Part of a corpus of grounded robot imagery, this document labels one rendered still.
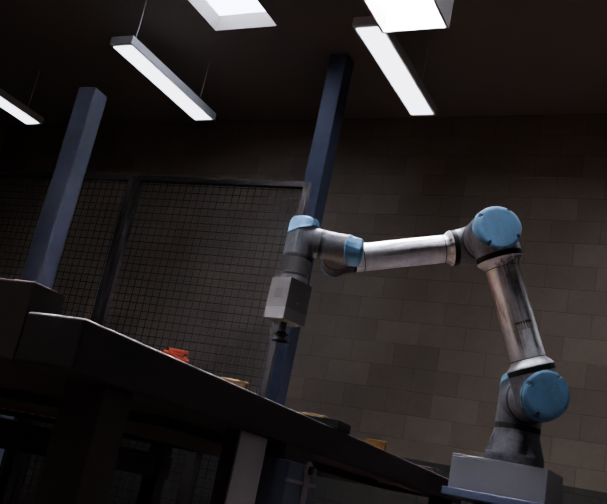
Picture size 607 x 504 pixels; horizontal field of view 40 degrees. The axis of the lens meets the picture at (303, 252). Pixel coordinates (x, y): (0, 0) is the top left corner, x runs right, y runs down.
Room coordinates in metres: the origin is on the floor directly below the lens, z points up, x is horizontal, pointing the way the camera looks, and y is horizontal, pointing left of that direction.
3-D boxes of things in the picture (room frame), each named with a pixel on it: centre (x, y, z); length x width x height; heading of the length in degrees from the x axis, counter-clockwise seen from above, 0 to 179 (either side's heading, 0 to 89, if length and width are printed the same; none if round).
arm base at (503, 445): (2.17, -0.63, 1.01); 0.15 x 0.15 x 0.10
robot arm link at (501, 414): (2.16, -0.63, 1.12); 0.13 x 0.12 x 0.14; 1
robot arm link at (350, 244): (2.03, -0.09, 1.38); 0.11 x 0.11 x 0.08; 1
